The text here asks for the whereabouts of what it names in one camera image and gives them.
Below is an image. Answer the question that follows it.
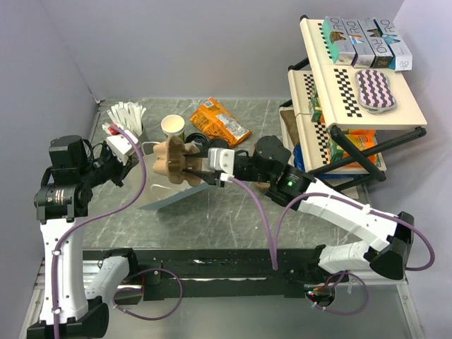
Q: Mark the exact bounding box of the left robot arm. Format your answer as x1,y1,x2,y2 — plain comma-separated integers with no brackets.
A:
25,126,146,338

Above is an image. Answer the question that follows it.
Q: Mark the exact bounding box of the stack of green paper cups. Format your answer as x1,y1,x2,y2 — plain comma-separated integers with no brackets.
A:
160,114,185,140

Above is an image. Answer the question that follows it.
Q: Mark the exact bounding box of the orange snack bag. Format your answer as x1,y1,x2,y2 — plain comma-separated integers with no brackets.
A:
189,97,252,148

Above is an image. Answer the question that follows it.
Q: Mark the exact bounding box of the blue white paper bag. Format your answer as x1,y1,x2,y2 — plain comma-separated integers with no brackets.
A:
136,141,208,210

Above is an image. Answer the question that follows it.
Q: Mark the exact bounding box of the white wrapped straws bundle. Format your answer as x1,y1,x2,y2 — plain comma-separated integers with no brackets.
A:
102,102,146,137

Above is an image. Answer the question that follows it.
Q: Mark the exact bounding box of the silver blue box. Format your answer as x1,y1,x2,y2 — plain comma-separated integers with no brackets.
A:
343,18,375,69

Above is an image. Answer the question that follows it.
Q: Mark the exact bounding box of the blue Doritos chip bag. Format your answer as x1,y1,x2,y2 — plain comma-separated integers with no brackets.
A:
292,144,305,171

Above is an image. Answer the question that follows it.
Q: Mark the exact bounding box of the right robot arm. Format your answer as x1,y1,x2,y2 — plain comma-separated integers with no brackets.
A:
185,136,414,282

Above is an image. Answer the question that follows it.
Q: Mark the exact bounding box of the orange chip bag on shelf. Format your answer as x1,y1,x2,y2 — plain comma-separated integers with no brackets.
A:
327,133,376,162

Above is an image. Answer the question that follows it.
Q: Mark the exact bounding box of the black cup lid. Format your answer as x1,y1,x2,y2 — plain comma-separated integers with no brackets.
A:
208,138,230,149

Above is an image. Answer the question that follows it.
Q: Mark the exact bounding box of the beige black shelf rack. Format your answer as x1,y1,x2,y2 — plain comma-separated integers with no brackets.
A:
280,16,427,185

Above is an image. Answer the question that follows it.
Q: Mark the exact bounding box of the stack of black cup lids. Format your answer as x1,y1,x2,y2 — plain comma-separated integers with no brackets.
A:
184,132,209,145

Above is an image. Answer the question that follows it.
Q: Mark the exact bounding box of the black silver box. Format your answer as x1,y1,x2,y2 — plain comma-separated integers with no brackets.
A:
358,18,393,69

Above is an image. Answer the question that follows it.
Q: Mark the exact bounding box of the teal silver box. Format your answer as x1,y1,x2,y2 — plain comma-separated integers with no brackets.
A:
322,16,356,66

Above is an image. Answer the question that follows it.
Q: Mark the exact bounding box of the pink black striped sponge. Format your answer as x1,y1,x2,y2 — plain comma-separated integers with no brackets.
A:
355,69,397,114

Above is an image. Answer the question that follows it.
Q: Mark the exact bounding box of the brown cardboard cup carrier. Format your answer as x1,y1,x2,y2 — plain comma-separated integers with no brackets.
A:
254,182,270,192

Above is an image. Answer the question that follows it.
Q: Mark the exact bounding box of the single brown cup carrier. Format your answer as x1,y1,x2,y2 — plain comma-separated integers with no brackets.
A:
153,136,203,187

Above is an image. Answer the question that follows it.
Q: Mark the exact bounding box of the grey straw holder cup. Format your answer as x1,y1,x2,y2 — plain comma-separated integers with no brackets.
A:
137,124,150,143

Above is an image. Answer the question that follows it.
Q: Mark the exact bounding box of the white blue box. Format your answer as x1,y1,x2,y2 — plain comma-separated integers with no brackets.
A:
374,18,413,72

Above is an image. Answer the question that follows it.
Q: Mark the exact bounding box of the brown snack bag on shelf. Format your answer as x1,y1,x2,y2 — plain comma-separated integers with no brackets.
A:
280,107,299,146

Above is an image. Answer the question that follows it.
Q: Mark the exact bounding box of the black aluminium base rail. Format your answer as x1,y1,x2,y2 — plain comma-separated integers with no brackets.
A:
33,249,409,302

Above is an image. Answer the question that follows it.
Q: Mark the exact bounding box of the green small box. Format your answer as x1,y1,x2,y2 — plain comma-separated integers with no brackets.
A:
308,97,323,122

